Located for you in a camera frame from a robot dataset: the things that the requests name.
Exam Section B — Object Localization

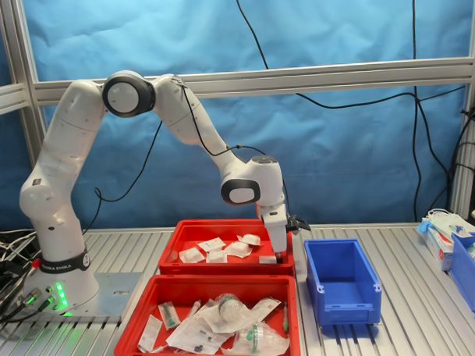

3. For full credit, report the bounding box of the wrist camera with metal mount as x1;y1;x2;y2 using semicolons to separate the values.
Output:
285;212;311;234

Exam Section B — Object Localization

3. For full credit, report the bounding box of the packaged green syringe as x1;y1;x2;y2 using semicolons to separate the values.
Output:
158;301;179;331

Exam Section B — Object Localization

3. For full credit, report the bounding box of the blue fabric backdrop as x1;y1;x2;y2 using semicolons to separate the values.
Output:
0;0;475;238

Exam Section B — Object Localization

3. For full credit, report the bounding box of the blue bin with packaged supplies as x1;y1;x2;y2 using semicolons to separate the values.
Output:
446;230;475;317

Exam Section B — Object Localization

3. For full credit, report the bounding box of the blue plastic storage bin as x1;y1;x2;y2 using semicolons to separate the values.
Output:
303;237;383;327

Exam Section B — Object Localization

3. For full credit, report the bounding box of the cable bundle at robot base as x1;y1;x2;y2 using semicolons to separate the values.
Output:
0;227;47;332

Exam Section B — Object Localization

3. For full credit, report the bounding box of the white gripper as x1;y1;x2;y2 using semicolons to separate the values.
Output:
261;205;290;265

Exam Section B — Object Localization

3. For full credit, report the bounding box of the black hanging cable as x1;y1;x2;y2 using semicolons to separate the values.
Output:
233;0;468;112
406;0;455;222

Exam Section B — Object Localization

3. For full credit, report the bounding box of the black camera cable on arm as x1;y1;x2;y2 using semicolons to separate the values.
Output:
76;77;293;235

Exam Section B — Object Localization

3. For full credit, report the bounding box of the aluminium profile frame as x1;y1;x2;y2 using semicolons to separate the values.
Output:
0;0;475;238

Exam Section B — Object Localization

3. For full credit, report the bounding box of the thin green tool packet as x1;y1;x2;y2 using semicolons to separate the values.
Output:
281;300;291;334

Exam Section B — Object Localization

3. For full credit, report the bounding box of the flat printed white packet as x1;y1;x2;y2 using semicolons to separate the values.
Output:
136;314;165;354

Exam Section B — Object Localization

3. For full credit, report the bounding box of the pouched filter with green ring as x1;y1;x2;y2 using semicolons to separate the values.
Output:
221;319;291;356

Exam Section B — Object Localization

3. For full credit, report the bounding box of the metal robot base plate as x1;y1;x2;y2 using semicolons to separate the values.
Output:
21;270;146;328

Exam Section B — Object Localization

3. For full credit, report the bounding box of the printed paper pouch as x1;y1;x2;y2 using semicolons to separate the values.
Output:
247;296;283;322

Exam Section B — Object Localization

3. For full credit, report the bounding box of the pouch with small black parts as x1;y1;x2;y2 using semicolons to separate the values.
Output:
165;313;237;356

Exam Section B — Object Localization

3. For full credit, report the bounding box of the flat printed Fuhrmann gauze packet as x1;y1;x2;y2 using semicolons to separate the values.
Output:
196;237;227;253

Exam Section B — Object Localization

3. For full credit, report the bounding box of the clear filter with green ring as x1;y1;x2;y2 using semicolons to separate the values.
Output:
202;290;253;335

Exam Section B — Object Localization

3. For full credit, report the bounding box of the red crate with gauze packs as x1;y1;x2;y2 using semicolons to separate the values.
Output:
156;216;296;282

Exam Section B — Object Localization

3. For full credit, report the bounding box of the white red carton box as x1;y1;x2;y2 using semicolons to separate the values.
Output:
421;220;457;273

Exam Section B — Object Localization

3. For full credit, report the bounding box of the pile of blue face masks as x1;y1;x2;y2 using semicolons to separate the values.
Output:
416;207;471;237

